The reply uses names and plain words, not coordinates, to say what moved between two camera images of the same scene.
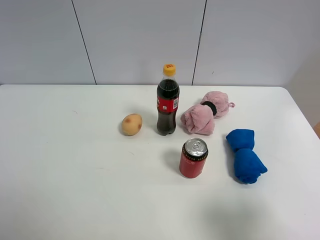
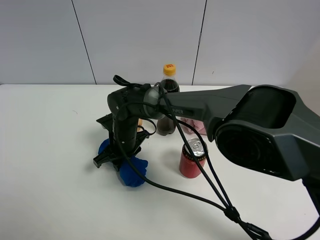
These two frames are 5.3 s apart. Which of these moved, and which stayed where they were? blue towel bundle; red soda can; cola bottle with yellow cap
Moved: blue towel bundle
Stayed: cola bottle with yellow cap; red soda can
